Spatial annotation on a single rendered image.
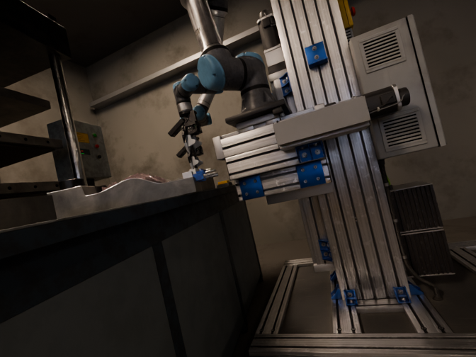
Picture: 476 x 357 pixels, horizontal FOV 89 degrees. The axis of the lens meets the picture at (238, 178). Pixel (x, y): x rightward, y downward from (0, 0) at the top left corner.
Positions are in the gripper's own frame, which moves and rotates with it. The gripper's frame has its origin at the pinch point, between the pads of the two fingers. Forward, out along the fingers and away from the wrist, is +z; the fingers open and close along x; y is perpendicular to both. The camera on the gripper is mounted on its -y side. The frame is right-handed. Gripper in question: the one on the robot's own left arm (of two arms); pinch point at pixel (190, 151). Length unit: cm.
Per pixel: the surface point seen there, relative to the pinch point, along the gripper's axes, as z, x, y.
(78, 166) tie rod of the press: -10, 3, -72
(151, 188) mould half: 16.1, -39.3, -0.9
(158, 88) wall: -138, 197, -109
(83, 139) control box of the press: -33, 24, -85
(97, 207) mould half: 19, -45, -20
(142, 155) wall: -53, 202, -160
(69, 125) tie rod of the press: -35, 2, -73
